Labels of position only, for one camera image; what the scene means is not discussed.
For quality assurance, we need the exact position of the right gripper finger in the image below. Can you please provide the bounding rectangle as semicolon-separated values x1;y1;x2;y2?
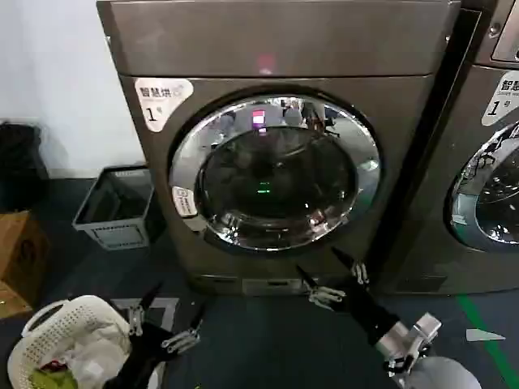
294;264;346;312
330;246;371;286

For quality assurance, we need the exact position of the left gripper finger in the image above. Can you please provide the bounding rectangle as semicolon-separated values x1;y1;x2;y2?
127;281;164;338
161;302;206;353

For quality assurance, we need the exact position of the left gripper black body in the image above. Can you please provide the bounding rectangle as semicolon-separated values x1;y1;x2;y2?
104;318;172;389

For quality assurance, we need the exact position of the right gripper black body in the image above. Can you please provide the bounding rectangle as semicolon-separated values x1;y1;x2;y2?
341;278;401;346

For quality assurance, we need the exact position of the white cloth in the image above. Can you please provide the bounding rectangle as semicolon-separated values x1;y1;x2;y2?
66;319;133;389

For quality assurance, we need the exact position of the white perforated laundry basket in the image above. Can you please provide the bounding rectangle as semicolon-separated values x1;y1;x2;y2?
7;294;135;389

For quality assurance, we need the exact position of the grey square plastic bin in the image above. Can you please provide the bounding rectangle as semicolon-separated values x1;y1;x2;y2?
71;165;155;252

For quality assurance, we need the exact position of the green cloth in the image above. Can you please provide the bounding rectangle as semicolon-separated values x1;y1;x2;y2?
30;366;78;389

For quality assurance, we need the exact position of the green floor tape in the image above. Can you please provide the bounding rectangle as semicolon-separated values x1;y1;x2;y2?
453;293;519;389

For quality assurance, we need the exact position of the white paper scrap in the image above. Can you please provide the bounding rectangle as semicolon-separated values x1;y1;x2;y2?
465;327;507;342

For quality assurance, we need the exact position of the round glass dryer door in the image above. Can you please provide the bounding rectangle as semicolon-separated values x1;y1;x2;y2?
168;91;384;256

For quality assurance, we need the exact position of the small white door sticker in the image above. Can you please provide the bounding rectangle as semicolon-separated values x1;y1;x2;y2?
172;185;199;219

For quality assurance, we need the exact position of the brown cardboard box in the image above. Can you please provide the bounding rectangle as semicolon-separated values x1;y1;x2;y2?
0;210;49;321

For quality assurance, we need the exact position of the grey dryer with knob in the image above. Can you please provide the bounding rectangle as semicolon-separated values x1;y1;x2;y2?
372;0;519;297

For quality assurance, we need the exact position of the round chrome dryer door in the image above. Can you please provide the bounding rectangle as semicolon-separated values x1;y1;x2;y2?
444;119;519;254

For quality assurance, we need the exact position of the black bag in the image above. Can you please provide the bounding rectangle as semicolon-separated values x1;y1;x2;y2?
0;119;49;212

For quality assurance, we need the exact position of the white number label sticker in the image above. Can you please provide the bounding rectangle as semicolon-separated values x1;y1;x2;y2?
133;78;195;133
481;71;519;126

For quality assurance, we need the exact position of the grey front-load dryer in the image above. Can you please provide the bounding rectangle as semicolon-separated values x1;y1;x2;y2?
96;0;463;299

